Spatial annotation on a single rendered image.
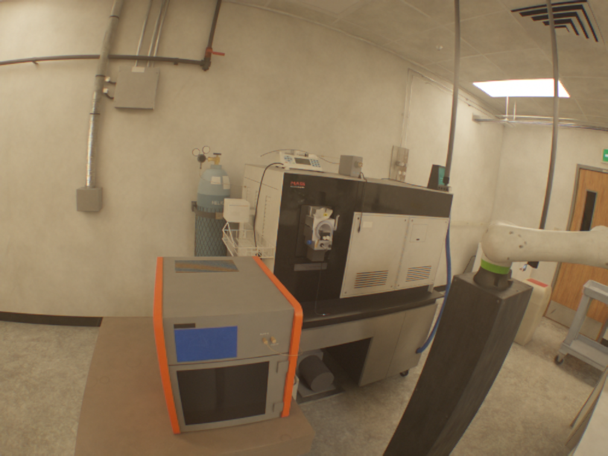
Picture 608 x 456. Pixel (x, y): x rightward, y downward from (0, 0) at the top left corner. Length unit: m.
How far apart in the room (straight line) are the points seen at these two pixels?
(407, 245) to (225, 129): 1.56
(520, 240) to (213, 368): 0.94
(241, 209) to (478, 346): 1.26
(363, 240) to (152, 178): 1.58
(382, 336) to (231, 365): 1.25
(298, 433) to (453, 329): 0.70
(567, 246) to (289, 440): 1.01
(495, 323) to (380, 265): 0.81
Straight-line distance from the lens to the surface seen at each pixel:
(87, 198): 2.30
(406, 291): 1.99
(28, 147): 2.62
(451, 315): 1.23
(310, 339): 1.55
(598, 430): 1.17
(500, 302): 1.10
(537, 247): 0.99
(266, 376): 0.84
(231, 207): 1.53
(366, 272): 1.63
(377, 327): 1.80
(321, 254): 1.35
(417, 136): 3.38
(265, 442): 0.95
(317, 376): 1.96
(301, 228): 1.35
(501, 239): 0.97
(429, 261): 1.99
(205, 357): 0.75
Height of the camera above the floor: 1.48
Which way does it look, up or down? 12 degrees down
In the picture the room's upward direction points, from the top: 7 degrees clockwise
